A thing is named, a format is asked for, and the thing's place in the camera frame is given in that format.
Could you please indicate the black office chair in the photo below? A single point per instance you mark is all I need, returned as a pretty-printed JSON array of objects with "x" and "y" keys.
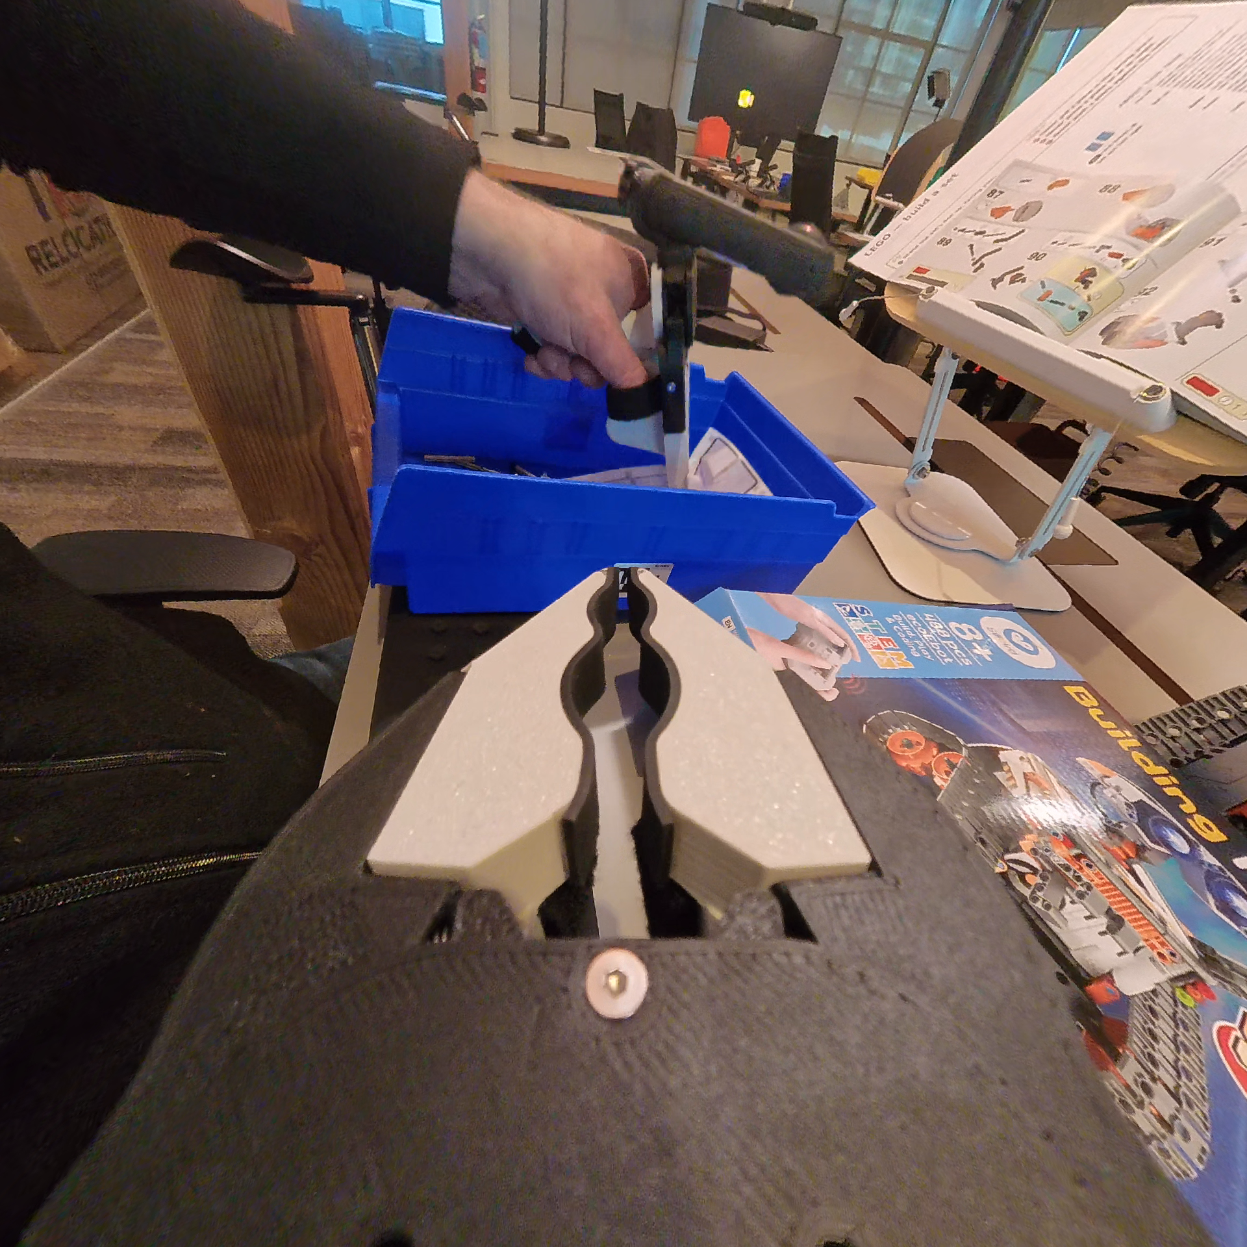
[
  {"x": 920, "y": 164},
  {"x": 610, "y": 121},
  {"x": 655, "y": 136},
  {"x": 814, "y": 179}
]

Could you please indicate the white plastic parts bag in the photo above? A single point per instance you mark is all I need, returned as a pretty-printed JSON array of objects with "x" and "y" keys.
[{"x": 726, "y": 463}]

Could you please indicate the white instruction sheet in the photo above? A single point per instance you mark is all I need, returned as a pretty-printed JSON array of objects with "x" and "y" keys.
[{"x": 1119, "y": 77}]

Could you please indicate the black floor lamp stand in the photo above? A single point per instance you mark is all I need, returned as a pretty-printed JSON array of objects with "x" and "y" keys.
[{"x": 542, "y": 136}]

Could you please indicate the blue toy set box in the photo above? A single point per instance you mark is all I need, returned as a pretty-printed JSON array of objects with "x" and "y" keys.
[{"x": 974, "y": 740}]

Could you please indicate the black perforated mat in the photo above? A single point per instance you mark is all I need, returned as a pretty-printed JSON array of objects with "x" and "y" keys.
[{"x": 438, "y": 643}]

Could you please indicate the brown cardboard moving box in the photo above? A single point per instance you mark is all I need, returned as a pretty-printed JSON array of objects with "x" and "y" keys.
[{"x": 58, "y": 282}]

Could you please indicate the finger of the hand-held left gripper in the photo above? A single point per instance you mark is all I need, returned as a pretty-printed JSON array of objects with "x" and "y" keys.
[{"x": 680, "y": 457}]

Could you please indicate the person's left hand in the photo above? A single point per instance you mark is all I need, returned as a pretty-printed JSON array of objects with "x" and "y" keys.
[{"x": 555, "y": 282}]

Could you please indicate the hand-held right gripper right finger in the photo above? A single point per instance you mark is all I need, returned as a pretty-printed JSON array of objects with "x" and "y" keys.
[{"x": 750, "y": 779}]

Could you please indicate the white book stand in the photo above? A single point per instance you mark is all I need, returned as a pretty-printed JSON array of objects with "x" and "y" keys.
[{"x": 974, "y": 564}]

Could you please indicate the toy instruction booklet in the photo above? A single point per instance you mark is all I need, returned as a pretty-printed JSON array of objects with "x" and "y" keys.
[{"x": 1023, "y": 243}]

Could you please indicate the person's leg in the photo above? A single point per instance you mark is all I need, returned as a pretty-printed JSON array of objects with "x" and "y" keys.
[{"x": 316, "y": 666}]

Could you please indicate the black chair armrest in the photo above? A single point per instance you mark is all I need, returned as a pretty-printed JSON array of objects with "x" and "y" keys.
[
  {"x": 233, "y": 258},
  {"x": 165, "y": 564}
]

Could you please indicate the black wall monitor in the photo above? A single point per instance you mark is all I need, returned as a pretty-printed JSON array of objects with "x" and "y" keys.
[{"x": 760, "y": 58}]

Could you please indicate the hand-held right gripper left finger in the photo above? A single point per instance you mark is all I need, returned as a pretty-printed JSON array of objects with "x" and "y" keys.
[{"x": 487, "y": 779}]

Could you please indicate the blue plastic bin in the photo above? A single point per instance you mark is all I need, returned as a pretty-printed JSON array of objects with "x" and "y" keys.
[{"x": 585, "y": 545}]

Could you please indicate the tracked toy robot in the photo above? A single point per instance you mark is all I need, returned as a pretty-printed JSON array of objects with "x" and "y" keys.
[{"x": 1198, "y": 730}]

